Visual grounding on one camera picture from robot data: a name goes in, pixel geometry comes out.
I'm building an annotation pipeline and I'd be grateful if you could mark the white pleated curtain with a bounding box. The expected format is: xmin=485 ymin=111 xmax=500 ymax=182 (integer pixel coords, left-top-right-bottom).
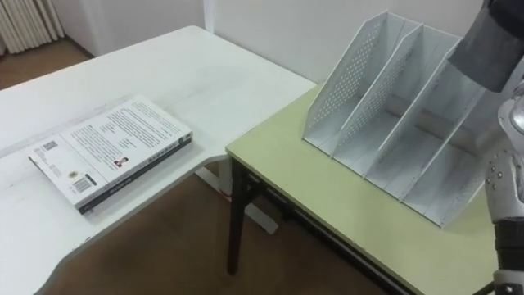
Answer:
xmin=0 ymin=0 xmax=66 ymax=56

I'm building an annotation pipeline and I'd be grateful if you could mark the white file organizer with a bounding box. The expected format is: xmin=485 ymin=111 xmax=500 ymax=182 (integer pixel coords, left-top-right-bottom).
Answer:
xmin=301 ymin=11 xmax=499 ymax=229

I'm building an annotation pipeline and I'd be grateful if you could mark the white book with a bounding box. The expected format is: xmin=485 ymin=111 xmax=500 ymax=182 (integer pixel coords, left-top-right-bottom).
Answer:
xmin=26 ymin=93 xmax=194 ymax=216

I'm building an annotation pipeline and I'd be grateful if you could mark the green table with black legs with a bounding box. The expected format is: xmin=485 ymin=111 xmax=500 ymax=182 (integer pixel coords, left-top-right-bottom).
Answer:
xmin=225 ymin=84 xmax=503 ymax=295

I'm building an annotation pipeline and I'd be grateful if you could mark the white standing desk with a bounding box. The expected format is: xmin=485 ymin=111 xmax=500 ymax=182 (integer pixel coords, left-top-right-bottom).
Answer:
xmin=0 ymin=25 xmax=317 ymax=295

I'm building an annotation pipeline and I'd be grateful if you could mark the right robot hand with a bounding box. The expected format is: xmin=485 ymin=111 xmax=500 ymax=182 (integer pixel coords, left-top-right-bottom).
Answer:
xmin=482 ymin=0 xmax=524 ymax=26

